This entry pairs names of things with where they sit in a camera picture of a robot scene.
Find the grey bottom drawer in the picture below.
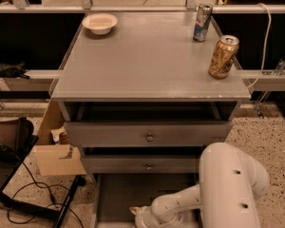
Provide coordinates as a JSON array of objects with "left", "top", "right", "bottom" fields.
[{"left": 90, "top": 174, "right": 197, "bottom": 228}]

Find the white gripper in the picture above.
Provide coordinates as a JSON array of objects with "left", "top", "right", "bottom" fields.
[{"left": 129, "top": 206, "right": 162, "bottom": 228}]

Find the cardboard box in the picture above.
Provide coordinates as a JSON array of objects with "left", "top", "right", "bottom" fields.
[{"left": 34, "top": 101, "right": 86, "bottom": 176}]

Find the black object on rail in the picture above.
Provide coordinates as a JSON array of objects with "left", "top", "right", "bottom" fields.
[{"left": 0, "top": 63, "right": 29, "bottom": 79}]

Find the grey drawer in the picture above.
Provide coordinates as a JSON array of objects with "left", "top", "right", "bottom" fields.
[
  {"left": 90, "top": 174, "right": 197, "bottom": 228},
  {"left": 65, "top": 121, "right": 233, "bottom": 147},
  {"left": 81, "top": 155, "right": 199, "bottom": 174}
]

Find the gold soda can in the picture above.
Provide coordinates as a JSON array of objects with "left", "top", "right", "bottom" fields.
[{"left": 208, "top": 35, "right": 239, "bottom": 79}]

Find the black folding chair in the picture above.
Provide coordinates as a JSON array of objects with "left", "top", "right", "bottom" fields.
[{"left": 0, "top": 118, "right": 86, "bottom": 228}]

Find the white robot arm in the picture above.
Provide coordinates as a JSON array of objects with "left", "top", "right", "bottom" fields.
[{"left": 129, "top": 142, "right": 270, "bottom": 228}]

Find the white hanging cable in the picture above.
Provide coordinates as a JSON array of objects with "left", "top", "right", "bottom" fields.
[{"left": 246, "top": 2, "right": 273, "bottom": 90}]

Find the grey top drawer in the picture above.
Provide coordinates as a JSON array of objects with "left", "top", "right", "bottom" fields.
[{"left": 65, "top": 121, "right": 233, "bottom": 147}]

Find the silver blue energy drink can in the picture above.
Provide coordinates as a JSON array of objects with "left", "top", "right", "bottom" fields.
[{"left": 193, "top": 4, "right": 213, "bottom": 42}]

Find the black floor cable left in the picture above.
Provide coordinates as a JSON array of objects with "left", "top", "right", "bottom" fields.
[{"left": 7, "top": 161, "right": 86, "bottom": 228}]

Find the grey middle drawer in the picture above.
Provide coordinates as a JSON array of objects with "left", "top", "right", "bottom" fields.
[{"left": 81, "top": 155, "right": 199, "bottom": 174}]

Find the white paper bowl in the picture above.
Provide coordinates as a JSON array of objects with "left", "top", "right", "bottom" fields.
[{"left": 82, "top": 13, "right": 118, "bottom": 35}]

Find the grey drawer cabinet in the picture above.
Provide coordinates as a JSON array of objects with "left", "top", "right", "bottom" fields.
[{"left": 51, "top": 10, "right": 252, "bottom": 228}]

